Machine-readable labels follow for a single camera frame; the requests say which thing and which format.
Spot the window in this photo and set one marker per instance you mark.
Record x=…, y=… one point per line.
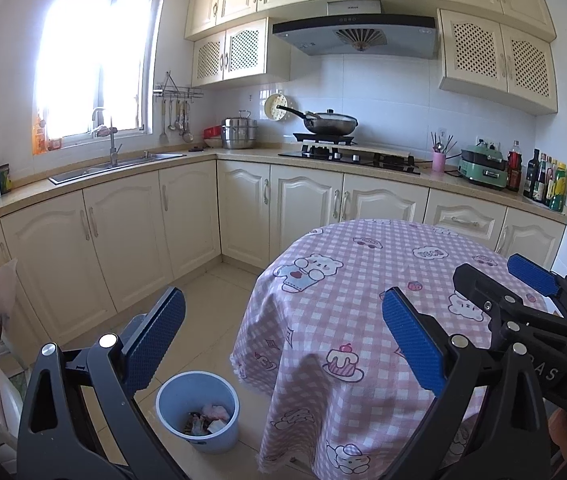
x=88, y=55

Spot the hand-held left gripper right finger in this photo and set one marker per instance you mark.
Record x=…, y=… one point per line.
x=413, y=345

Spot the steel wall utensil rack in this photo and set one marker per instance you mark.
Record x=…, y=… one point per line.
x=177, y=91

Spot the green electric cooker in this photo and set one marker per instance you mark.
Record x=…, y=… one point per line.
x=482, y=170

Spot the white bowl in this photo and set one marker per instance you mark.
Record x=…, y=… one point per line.
x=212, y=143

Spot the red bowl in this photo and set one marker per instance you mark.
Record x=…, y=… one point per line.
x=212, y=132

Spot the pink checkered tablecloth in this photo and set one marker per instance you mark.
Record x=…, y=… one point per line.
x=353, y=310

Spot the black packet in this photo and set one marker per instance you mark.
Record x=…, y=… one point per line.
x=194, y=424

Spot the small black lid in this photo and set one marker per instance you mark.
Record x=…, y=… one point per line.
x=196, y=149

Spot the dark green packet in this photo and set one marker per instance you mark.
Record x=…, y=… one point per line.
x=5, y=180

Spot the black gas stove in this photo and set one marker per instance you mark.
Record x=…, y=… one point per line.
x=348, y=157

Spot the green plastic bottle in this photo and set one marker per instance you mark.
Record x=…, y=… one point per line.
x=558, y=190

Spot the steel steamer pot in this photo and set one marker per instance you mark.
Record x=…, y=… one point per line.
x=239, y=132

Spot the large white plastic bag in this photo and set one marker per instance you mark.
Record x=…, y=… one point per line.
x=5, y=285

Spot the pink utensil holder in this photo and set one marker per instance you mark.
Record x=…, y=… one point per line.
x=439, y=162

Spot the blue plastic bin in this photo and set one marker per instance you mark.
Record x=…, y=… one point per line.
x=171, y=410

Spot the black wok with lid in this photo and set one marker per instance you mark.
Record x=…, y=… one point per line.
x=331, y=122

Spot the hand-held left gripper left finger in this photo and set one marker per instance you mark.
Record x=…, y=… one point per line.
x=156, y=340

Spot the orange bottle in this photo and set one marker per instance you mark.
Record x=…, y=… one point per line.
x=39, y=137

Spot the grey range hood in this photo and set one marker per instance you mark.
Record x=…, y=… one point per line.
x=353, y=37

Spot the steel faucet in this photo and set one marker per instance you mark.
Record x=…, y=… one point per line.
x=112, y=145

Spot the steel skimmer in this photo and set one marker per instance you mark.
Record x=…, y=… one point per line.
x=188, y=136

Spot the wall socket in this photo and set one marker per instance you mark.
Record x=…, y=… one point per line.
x=488, y=142

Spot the cream base cabinet row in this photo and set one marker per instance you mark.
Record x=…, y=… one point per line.
x=123, y=230

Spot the steel spatula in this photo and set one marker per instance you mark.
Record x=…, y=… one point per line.
x=163, y=135

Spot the person's right hand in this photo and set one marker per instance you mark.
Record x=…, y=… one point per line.
x=561, y=432

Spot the steel sink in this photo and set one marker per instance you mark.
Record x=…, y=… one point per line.
x=113, y=167

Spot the cream lattice door wall cabinet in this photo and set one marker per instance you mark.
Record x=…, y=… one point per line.
x=501, y=57
x=231, y=52

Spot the steel ladle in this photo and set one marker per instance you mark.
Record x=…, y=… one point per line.
x=178, y=122

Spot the cream dotted round plate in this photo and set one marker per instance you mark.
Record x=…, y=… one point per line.
x=272, y=106

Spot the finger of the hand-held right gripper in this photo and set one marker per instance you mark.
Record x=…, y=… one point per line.
x=493, y=300
x=533, y=272

